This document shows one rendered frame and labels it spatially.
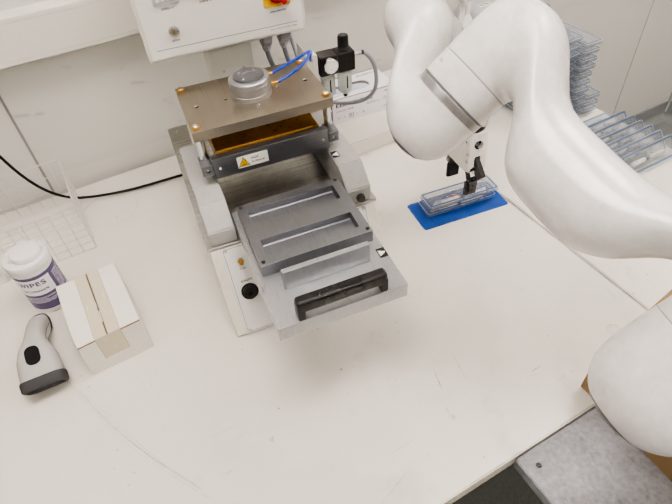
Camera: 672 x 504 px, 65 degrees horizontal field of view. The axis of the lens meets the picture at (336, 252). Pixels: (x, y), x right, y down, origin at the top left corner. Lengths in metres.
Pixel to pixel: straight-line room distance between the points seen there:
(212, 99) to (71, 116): 0.54
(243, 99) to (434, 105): 0.48
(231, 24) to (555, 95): 0.72
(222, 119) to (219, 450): 0.58
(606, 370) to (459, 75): 0.35
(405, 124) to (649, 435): 0.41
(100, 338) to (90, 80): 0.70
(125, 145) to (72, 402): 0.75
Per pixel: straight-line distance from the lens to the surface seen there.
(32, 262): 1.21
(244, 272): 1.03
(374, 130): 1.51
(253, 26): 1.17
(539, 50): 0.63
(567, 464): 0.98
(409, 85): 0.69
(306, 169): 1.15
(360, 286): 0.80
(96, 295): 1.14
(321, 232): 0.92
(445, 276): 1.16
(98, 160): 1.60
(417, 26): 0.73
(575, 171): 0.57
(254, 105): 1.03
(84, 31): 1.41
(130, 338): 1.09
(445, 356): 1.04
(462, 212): 1.31
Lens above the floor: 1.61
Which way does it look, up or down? 46 degrees down
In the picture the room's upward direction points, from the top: 5 degrees counter-clockwise
